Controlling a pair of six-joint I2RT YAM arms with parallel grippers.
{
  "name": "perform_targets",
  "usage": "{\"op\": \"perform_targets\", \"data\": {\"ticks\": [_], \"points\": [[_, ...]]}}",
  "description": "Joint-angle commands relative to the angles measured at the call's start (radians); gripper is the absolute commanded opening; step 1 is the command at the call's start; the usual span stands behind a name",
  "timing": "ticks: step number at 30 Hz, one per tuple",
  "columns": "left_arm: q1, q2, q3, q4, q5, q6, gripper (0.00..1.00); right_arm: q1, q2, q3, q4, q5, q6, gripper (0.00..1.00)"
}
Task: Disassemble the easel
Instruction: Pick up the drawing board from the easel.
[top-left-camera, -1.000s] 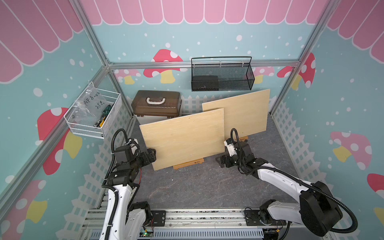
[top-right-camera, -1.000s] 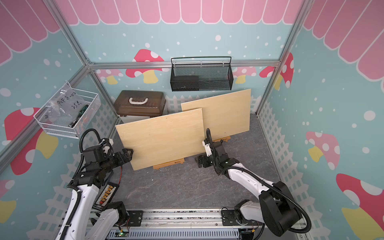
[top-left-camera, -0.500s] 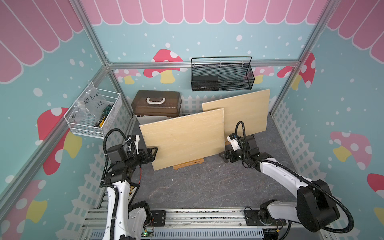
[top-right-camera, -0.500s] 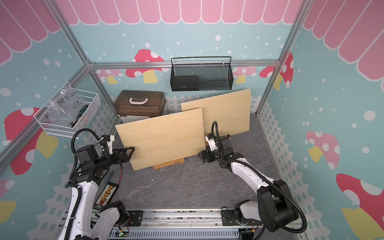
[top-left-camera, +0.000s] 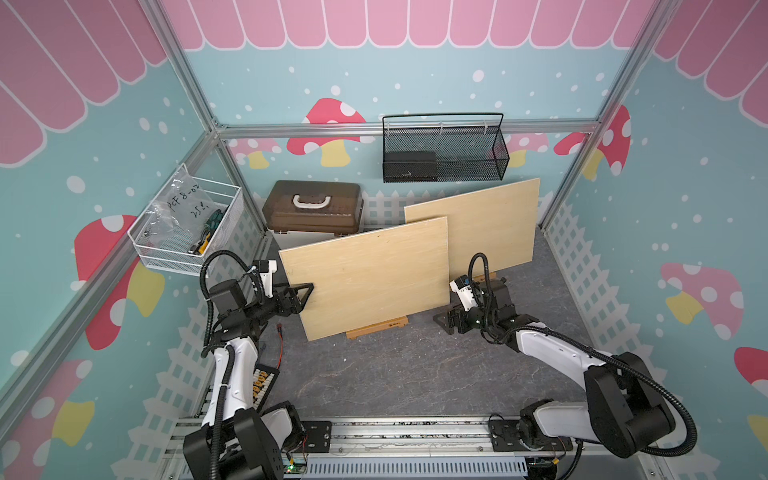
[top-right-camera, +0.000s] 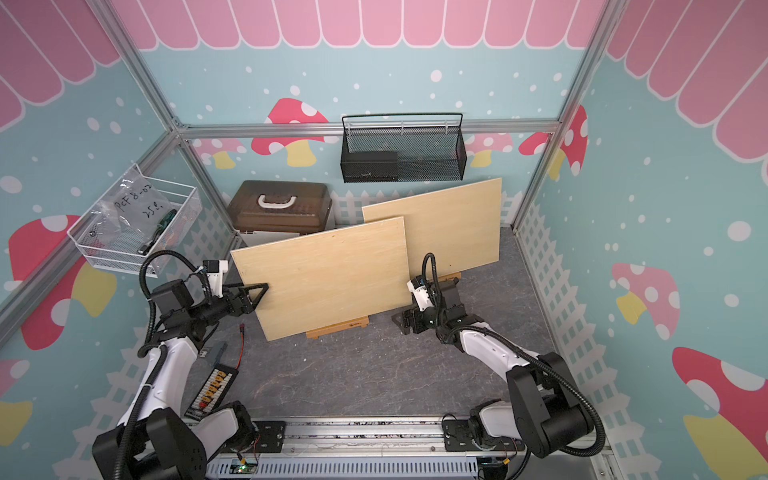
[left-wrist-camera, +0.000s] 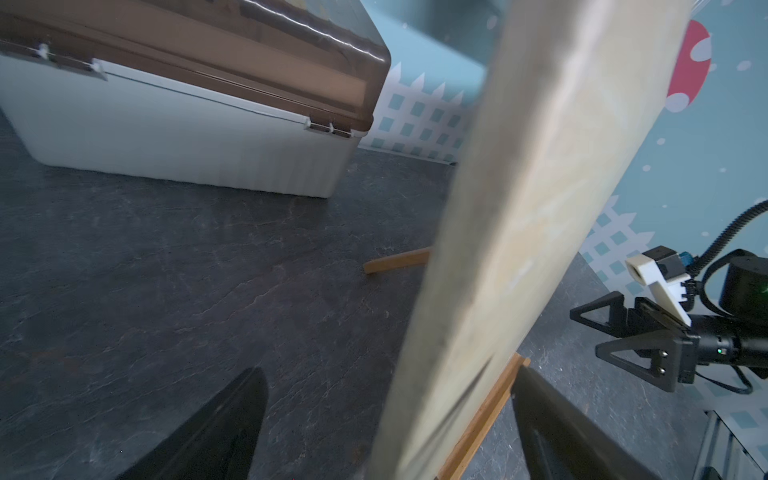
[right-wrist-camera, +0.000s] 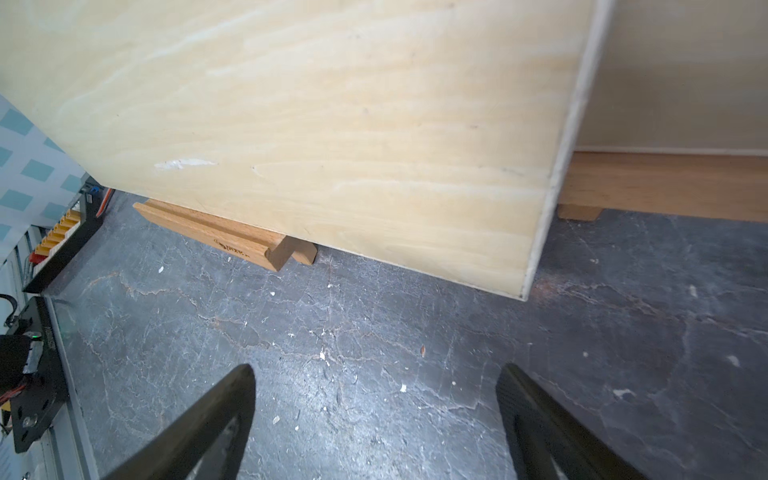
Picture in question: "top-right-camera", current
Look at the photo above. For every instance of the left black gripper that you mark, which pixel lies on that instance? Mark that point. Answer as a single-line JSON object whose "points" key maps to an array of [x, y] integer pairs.
{"points": [[246, 305]]}

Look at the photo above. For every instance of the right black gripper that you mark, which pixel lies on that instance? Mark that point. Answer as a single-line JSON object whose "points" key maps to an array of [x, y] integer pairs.
{"points": [[410, 320]]}

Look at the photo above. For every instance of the plywood board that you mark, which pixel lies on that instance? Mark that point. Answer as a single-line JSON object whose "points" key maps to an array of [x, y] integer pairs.
{"points": [[326, 278], [461, 226]]}

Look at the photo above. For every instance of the wooden easel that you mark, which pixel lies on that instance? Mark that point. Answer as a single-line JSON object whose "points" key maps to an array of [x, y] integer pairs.
{"points": [[315, 334], [455, 277]]}

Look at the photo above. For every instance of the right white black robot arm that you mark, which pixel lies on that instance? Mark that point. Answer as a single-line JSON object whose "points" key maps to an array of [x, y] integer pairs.
{"points": [[545, 412]]}

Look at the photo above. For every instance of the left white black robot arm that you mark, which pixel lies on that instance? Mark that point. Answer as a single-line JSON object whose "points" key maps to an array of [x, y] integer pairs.
{"points": [[151, 440]]}

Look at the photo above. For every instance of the brown lid storage box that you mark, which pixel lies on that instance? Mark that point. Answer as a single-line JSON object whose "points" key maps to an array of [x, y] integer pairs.
{"points": [[268, 211]]}

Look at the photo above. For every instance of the black tray of bits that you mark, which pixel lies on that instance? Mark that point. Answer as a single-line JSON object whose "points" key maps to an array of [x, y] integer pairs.
{"points": [[212, 392]]}

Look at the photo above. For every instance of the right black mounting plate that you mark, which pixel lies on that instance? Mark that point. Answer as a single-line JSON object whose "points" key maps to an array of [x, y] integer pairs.
{"points": [[460, 436]]}

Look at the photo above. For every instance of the black mounting plate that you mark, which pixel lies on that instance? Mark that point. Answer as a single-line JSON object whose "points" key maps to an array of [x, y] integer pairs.
{"points": [[460, 436], [269, 436]]}

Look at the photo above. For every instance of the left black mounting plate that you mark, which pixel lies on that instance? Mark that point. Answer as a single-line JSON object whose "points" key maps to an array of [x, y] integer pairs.
{"points": [[269, 436]]}

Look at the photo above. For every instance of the clear plastic labelled bag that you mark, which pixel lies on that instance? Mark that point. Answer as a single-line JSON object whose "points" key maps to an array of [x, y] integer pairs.
{"points": [[133, 205]]}

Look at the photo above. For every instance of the black box in basket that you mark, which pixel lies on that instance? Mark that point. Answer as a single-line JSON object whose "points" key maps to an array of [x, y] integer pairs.
{"points": [[369, 166]]}

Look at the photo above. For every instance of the green circuit board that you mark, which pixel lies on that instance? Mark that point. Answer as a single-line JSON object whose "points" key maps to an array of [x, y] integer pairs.
{"points": [[246, 468]]}

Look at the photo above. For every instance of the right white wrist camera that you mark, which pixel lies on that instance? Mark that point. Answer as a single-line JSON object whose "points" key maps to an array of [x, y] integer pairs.
{"points": [[420, 289]]}

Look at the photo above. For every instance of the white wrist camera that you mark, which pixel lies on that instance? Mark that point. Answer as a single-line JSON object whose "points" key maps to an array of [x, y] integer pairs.
{"points": [[420, 289], [216, 272]]}

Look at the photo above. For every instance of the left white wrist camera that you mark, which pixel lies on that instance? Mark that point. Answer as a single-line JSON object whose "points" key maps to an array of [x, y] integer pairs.
{"points": [[216, 272]]}

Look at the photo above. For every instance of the white wire wall basket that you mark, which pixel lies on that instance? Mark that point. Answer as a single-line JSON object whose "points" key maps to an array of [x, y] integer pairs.
{"points": [[120, 255]]}

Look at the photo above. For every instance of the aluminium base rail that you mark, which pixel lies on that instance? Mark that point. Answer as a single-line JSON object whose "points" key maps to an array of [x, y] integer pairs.
{"points": [[397, 447]]}

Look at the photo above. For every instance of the black mesh wall basket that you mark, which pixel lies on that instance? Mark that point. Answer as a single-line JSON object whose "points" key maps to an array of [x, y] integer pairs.
{"points": [[430, 146]]}

